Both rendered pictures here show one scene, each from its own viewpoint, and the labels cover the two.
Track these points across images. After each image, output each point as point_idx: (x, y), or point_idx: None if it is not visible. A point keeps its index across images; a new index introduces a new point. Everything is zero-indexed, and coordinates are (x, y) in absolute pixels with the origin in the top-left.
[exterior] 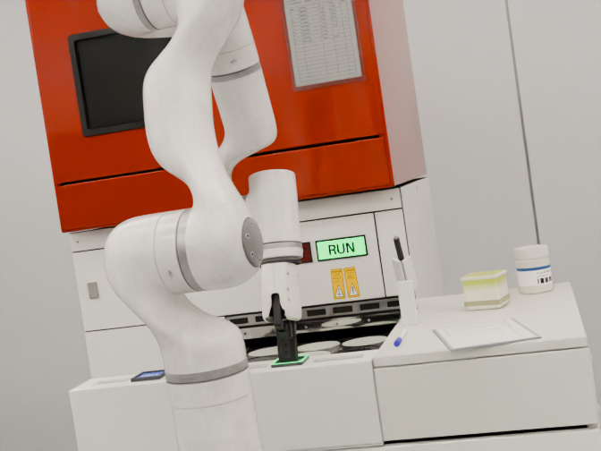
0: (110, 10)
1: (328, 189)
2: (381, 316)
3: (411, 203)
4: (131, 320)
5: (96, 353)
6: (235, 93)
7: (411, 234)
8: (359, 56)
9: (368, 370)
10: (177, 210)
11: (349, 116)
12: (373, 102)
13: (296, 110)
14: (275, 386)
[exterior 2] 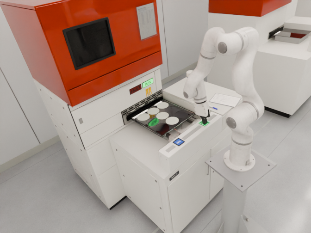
0: (234, 51)
1: (149, 68)
2: (157, 96)
3: None
4: (94, 124)
5: (84, 138)
6: (213, 61)
7: None
8: (156, 27)
9: (221, 118)
10: (248, 105)
11: (153, 46)
12: (158, 41)
13: (141, 46)
14: (208, 130)
